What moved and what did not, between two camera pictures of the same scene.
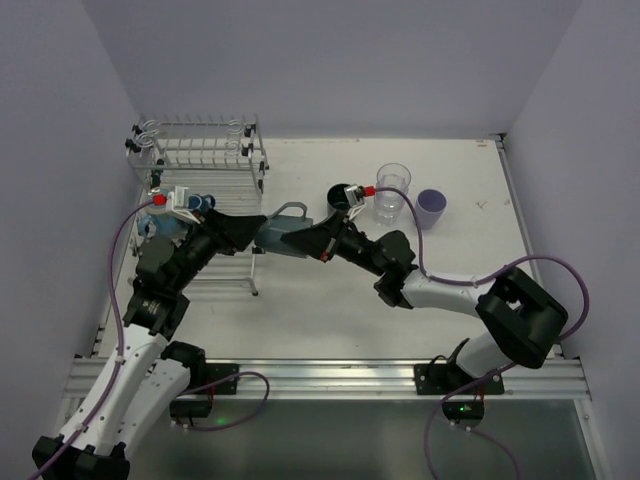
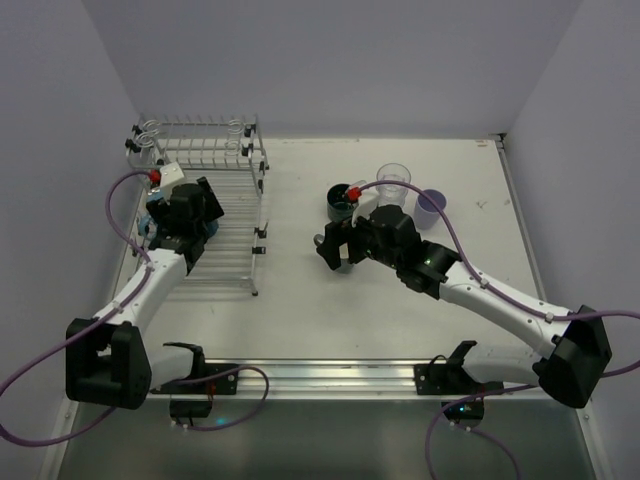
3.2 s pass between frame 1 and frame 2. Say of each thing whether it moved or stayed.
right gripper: moved
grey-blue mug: moved
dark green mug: stayed
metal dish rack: stayed
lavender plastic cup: stayed
